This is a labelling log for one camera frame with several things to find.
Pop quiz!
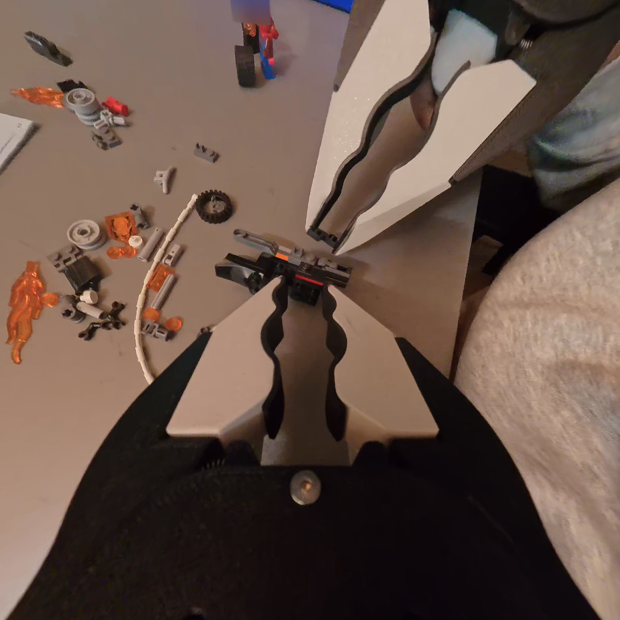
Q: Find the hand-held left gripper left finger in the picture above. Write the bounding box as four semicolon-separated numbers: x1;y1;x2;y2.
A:
166;277;286;439

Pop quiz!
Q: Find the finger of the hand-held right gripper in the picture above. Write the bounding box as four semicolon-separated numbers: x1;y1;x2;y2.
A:
333;60;537;255
305;0;437;229

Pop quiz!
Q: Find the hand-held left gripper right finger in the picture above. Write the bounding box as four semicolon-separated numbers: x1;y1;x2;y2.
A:
321;286;440;442

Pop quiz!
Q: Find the black lego motorcycle frame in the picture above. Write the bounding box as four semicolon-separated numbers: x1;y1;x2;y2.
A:
215;229;352;306

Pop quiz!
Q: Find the small dark grey lego plate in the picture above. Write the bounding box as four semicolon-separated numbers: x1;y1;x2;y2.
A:
306;225;348;253

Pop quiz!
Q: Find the built lego motorcycle with minifigure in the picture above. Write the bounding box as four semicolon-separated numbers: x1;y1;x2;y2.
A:
235;19;281;89

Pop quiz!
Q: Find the black lego tire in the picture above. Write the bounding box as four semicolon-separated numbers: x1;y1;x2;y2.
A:
196;190;233;224

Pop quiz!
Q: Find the pile of loose lego pieces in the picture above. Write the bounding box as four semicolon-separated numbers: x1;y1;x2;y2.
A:
41;203;185;343

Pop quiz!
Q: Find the grey lego wheel hub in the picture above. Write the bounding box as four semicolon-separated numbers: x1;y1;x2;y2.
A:
67;220;107;251
65;88;103;126

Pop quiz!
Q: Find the large orange lego flame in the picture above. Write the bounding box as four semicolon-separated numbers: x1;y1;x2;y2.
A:
6;262;47;365

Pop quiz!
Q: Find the black lego slope piece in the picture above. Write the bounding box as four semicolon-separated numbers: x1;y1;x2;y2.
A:
24;31;73;67

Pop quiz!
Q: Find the small orange lego flame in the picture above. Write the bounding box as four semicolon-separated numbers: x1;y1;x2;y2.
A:
11;86;65;108

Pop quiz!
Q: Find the lego instruction booklet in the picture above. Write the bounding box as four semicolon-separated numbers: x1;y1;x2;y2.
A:
0;113;39;173

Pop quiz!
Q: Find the person's right hand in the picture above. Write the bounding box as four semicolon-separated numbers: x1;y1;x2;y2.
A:
409;77;438;132

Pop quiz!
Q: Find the white lego chain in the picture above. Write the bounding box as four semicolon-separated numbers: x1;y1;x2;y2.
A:
133;194;199;384

